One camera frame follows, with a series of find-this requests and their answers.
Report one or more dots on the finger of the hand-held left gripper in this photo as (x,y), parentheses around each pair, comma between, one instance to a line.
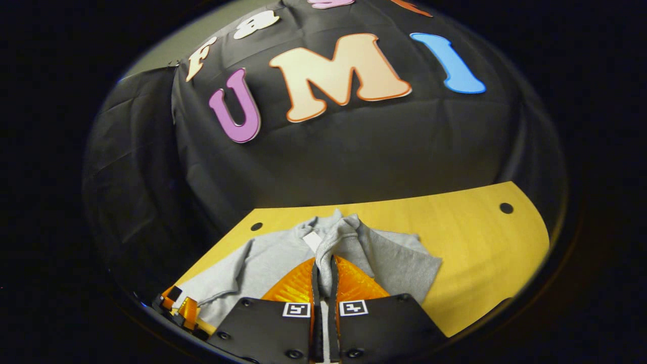
(190,311)
(169,299)

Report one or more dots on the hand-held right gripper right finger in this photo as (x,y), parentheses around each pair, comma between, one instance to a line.
(384,328)

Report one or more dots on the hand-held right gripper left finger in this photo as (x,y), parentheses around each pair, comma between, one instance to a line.
(275,328)

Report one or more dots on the grey sweatshirt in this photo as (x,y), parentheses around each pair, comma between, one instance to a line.
(394,263)

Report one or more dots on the black table grommet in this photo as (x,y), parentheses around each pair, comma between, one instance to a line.
(256,226)
(506,208)

